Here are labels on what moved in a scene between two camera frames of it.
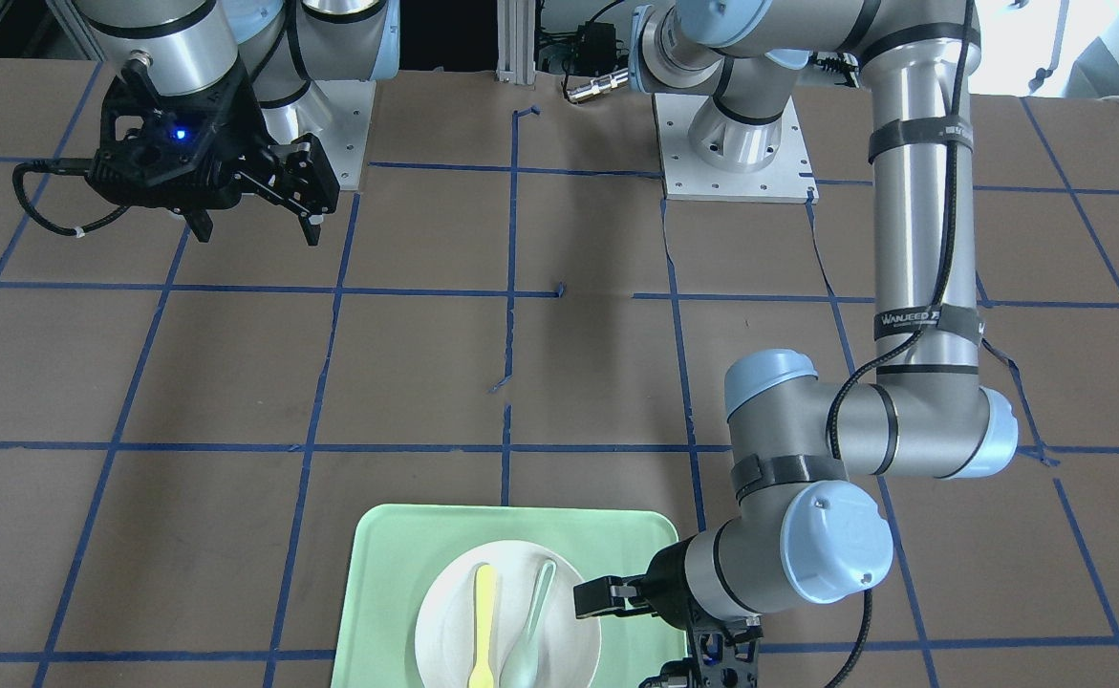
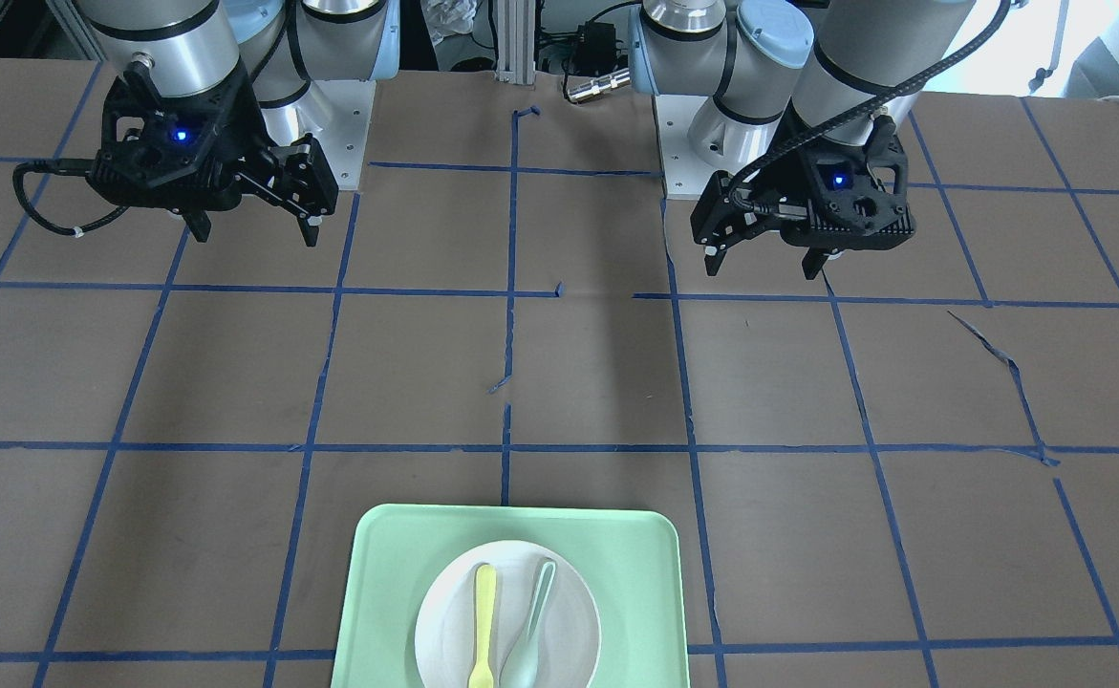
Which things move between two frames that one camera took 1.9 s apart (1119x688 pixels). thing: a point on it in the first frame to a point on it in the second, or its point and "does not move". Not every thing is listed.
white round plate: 570,648 does not move
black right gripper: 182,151 does not move
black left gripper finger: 613,595 to 728,212
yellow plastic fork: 483,675 does not move
